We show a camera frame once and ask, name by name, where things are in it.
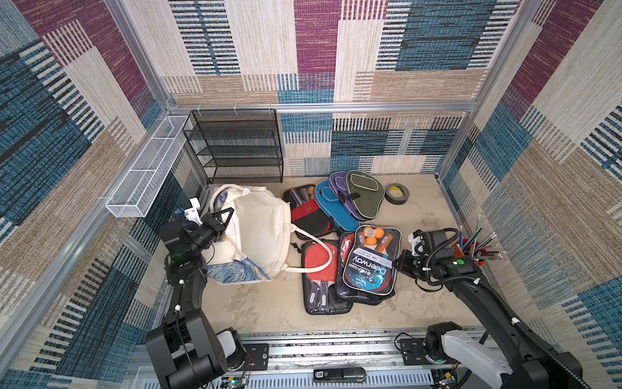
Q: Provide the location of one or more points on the aluminium front rail frame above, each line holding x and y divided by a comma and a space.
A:
295, 355

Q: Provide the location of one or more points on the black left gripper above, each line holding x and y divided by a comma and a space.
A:
214, 226

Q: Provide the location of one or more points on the olive green paddle case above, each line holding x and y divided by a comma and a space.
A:
365, 192

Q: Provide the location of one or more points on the red pencil cup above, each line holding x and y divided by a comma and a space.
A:
463, 248

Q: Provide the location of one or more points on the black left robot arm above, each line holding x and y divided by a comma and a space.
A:
185, 351

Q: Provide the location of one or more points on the black handheld scanner device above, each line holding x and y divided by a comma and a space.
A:
340, 375

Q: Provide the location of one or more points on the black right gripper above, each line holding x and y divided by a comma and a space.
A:
406, 262

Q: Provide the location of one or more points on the black wire mesh shelf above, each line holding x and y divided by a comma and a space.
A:
237, 146

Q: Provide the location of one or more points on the purple paddle case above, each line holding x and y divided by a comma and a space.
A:
337, 183

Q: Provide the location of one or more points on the black tape roll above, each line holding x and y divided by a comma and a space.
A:
396, 194

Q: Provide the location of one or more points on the white canvas starry night bag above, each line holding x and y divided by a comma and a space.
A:
257, 239

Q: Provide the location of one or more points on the white wire mesh basket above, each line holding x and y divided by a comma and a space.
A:
140, 186

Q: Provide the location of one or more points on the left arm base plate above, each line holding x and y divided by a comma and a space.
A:
257, 357

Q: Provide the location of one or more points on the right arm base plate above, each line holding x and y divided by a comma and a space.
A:
414, 354

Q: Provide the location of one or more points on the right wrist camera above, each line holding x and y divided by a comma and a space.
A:
417, 243

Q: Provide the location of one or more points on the black blue paddle case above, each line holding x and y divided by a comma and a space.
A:
330, 204

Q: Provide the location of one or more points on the black red paddle case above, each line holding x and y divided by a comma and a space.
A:
306, 213

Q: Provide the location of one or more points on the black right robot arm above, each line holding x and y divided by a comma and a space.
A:
528, 361

